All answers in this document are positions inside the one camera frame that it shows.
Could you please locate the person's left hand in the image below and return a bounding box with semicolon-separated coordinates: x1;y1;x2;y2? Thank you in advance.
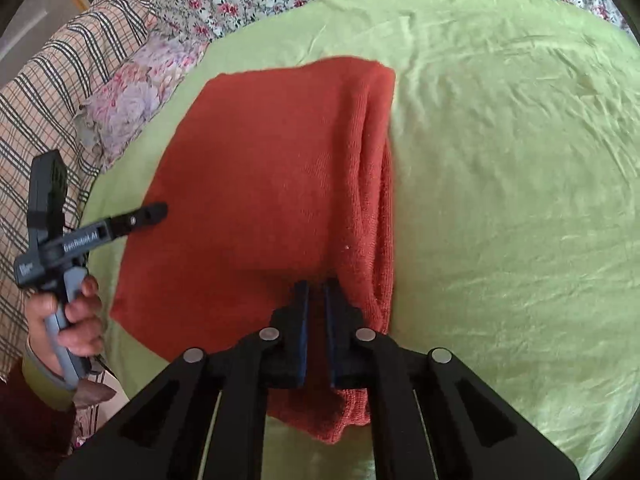
25;274;104;377

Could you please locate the beige plaid blanket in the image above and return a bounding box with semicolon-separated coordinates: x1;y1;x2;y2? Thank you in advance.
1;0;155;375

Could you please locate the pastel floral pillow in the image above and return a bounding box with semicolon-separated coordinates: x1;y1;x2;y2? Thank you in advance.
73;34;207;171

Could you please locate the orange knitted sweater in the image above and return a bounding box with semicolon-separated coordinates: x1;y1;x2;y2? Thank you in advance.
109;55;397;444

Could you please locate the dark red sleeve forearm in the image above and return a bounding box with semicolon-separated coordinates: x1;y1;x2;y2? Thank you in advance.
0;339;120;480

